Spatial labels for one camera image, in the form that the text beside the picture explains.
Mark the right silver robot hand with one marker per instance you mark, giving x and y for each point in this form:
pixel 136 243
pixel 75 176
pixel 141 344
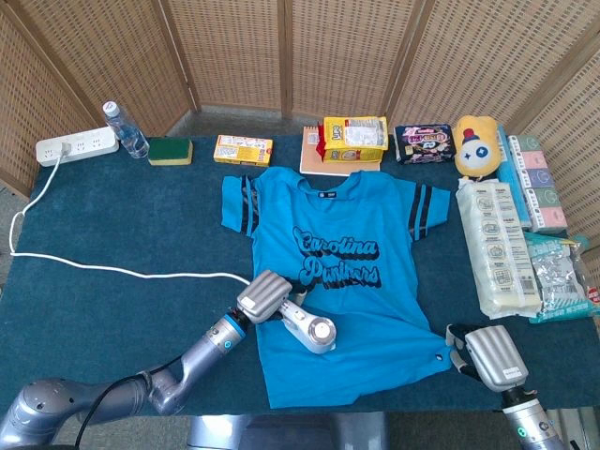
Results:
pixel 497 358

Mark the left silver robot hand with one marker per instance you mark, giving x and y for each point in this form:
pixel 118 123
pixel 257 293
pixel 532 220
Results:
pixel 262 295

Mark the white handheld garment steamer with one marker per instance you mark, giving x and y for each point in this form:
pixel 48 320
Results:
pixel 314 340

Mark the blue printed t-shirt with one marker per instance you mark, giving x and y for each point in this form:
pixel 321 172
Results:
pixel 365 304

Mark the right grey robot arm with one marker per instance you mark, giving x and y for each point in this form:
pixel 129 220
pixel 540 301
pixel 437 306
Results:
pixel 529 422

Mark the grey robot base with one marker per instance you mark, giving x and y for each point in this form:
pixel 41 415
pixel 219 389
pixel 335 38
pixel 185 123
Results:
pixel 281 433

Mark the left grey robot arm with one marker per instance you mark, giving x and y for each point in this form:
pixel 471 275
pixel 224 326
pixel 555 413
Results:
pixel 201 351

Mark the silver green snack bag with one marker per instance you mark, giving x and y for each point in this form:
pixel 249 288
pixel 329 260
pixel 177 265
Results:
pixel 558 276

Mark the long white wipes pack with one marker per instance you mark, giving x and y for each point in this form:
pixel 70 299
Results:
pixel 501 248

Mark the brown spiral notebook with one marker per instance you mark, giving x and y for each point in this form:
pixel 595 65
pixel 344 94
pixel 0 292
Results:
pixel 311 161

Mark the flat yellow cardboard box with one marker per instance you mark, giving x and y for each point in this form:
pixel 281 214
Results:
pixel 244 151

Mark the dark teal carpeted table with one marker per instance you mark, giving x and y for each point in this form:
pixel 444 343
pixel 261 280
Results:
pixel 117 319

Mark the green yellow sponge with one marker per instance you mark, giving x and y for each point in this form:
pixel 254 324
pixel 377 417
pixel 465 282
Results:
pixel 169 150

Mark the long light blue pack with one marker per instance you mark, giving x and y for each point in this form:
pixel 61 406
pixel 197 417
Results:
pixel 511 183

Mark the pastel tissue multipack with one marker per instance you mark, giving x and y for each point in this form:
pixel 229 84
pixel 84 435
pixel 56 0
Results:
pixel 541 187

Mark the yellow snack bag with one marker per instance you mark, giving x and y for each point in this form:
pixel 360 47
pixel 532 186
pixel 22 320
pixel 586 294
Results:
pixel 356 140

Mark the clear plastic water bottle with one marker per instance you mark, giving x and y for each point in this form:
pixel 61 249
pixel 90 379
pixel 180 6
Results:
pixel 131 138

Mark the yellow plush toy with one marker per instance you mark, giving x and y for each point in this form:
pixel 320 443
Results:
pixel 478 150

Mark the dark sanitary pad pack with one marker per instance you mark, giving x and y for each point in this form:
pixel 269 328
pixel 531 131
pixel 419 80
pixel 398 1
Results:
pixel 424 143

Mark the white power strip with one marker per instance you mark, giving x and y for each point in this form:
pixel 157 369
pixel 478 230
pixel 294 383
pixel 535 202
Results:
pixel 89 140

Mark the wicker folding screen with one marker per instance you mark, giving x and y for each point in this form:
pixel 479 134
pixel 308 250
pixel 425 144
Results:
pixel 234 51

